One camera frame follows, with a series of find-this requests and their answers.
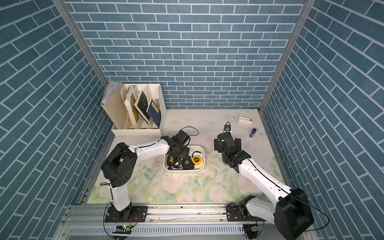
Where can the papers in folder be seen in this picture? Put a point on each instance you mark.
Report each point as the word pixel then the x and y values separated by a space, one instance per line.
pixel 109 91

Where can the black cover book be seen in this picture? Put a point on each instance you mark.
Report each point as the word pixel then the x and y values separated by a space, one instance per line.
pixel 141 104

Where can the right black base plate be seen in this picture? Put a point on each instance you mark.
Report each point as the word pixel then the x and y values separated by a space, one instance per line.
pixel 239 213

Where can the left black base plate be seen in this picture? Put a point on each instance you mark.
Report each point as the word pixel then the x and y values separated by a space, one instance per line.
pixel 133 214

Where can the green circuit board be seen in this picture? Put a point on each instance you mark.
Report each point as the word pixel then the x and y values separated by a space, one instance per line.
pixel 125 230

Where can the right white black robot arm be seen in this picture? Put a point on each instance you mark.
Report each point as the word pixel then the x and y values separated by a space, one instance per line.
pixel 288 209

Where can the cream file organizer rack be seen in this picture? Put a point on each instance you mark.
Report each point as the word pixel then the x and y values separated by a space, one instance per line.
pixel 116 110

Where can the black yellow tape measure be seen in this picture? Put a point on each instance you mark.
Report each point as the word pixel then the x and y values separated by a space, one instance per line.
pixel 171 162

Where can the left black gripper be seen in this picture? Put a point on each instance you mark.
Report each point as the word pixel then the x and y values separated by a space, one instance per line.
pixel 186 152

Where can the white book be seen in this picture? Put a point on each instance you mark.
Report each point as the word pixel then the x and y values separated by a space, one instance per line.
pixel 129 100

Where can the white rectangular remote box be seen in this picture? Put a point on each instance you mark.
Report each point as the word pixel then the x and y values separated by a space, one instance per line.
pixel 245 120

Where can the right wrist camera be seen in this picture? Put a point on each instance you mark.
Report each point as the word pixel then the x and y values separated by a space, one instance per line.
pixel 227 128

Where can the dark blue booklet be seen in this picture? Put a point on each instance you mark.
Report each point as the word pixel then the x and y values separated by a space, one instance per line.
pixel 155 113

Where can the aluminium rail frame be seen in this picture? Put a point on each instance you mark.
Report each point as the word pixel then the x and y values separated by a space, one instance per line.
pixel 164 222

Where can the floral table mat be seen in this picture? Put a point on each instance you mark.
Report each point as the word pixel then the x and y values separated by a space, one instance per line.
pixel 216 182

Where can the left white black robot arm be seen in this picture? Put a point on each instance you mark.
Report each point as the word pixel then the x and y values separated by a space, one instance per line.
pixel 118 167

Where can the small blue bottle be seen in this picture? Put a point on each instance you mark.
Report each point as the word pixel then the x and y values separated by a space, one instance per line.
pixel 253 132

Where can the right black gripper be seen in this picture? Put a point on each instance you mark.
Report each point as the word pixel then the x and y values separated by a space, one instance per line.
pixel 217 145

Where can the white oval storage box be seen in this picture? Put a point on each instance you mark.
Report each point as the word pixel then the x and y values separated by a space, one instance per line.
pixel 194 150

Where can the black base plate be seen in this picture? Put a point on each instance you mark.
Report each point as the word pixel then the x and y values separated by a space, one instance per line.
pixel 239 213
pixel 133 214

